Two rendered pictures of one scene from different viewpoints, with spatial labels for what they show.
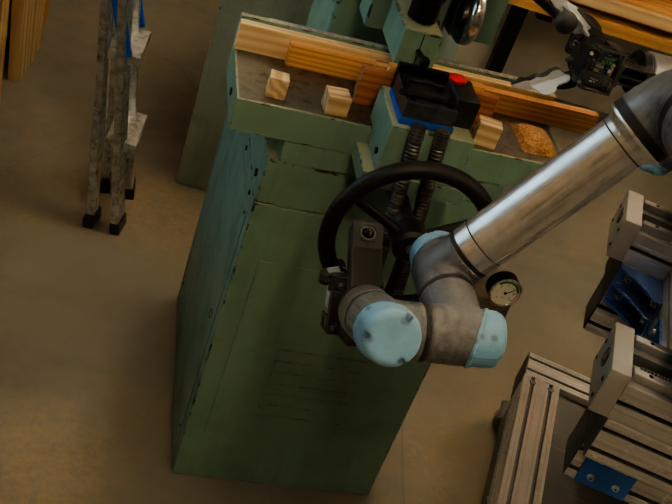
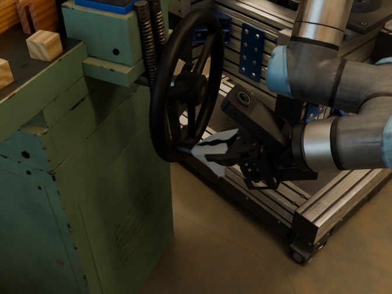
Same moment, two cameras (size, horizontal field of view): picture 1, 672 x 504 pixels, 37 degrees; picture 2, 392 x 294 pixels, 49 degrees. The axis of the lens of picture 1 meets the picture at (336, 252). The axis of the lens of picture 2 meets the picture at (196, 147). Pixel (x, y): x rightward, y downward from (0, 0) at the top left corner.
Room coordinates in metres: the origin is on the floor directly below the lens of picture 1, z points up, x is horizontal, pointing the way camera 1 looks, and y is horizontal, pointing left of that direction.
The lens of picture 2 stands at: (0.90, 0.39, 1.26)
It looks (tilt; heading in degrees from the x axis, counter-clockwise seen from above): 41 degrees down; 312
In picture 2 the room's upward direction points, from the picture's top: straight up
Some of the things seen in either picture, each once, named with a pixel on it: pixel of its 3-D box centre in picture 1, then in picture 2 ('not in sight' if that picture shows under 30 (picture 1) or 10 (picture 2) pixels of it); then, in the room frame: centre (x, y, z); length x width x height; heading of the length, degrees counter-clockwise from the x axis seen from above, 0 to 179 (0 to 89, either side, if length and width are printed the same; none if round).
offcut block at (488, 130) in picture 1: (486, 132); not in sight; (1.60, -0.17, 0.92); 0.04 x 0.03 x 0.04; 97
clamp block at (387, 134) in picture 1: (418, 136); (118, 20); (1.50, -0.06, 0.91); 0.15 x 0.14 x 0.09; 108
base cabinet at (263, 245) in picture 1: (305, 277); (48, 183); (1.80, 0.04, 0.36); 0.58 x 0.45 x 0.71; 18
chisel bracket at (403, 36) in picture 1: (411, 37); not in sight; (1.71, 0.01, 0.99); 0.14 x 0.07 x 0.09; 18
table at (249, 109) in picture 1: (401, 133); (84, 34); (1.59, -0.03, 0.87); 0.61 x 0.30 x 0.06; 108
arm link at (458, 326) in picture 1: (456, 327); (378, 92); (1.06, -0.18, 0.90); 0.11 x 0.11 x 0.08; 17
